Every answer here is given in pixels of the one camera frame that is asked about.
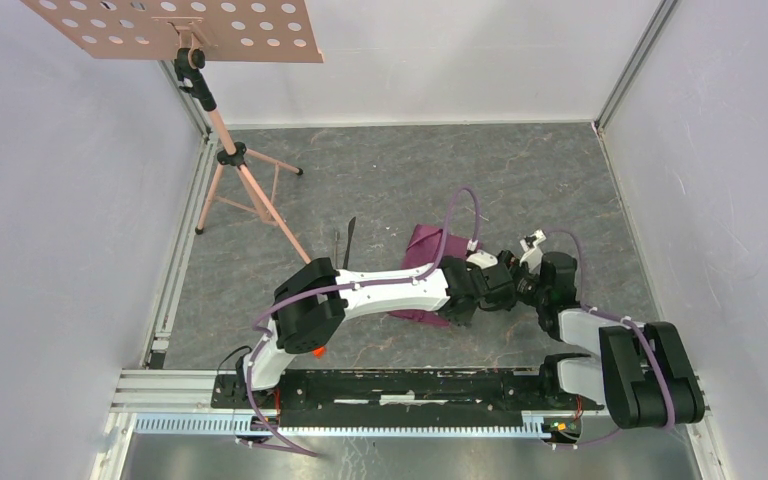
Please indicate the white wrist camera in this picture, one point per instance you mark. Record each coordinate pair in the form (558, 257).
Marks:
(532, 252)
(481, 260)

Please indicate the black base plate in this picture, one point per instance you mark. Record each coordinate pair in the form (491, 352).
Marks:
(478, 397)

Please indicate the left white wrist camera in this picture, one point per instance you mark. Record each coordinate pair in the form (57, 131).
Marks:
(481, 260)

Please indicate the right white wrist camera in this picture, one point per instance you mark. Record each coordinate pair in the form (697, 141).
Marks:
(532, 252)

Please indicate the purple cloth napkin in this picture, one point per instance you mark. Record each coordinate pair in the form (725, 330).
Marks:
(422, 249)

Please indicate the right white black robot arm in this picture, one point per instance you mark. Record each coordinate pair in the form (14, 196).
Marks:
(640, 372)

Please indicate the pink music stand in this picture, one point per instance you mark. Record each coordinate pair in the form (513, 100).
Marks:
(189, 35)

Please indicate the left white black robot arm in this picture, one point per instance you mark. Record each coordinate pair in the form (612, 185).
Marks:
(309, 308)

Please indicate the aluminium frame rail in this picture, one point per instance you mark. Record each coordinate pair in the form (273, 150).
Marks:
(161, 426)

